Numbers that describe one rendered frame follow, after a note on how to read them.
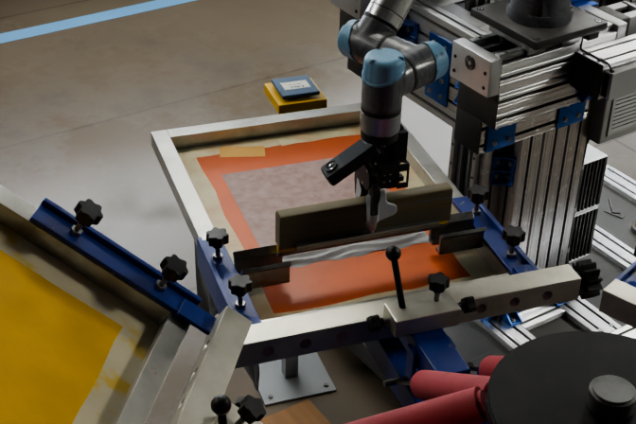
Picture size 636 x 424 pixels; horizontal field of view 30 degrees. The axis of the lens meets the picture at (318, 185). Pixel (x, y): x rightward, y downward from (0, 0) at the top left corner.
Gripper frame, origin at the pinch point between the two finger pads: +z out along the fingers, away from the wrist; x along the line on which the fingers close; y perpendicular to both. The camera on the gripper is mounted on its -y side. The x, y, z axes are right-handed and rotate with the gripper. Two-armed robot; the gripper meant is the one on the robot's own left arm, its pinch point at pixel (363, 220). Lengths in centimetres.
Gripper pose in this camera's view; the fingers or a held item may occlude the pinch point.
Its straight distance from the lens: 228.4
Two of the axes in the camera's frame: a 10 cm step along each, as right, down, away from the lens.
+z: -0.3, 8.5, 5.3
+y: 9.4, -1.5, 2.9
